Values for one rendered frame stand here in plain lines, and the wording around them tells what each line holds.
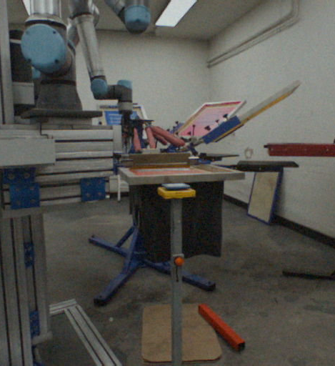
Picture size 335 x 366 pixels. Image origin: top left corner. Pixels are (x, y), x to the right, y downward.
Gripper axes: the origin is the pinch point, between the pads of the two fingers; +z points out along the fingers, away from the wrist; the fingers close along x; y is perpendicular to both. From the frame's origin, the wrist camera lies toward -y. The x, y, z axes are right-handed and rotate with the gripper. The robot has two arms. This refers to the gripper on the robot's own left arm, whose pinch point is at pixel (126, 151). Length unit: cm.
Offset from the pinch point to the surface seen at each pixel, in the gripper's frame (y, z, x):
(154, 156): -35.8, 4.6, 23.2
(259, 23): -261, -168, 227
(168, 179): 22.8, 12.6, 16.5
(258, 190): -237, 66, 218
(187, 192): 46, 16, 18
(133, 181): 22.7, 13.0, 0.3
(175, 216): 42, 26, 14
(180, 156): -36, 5, 40
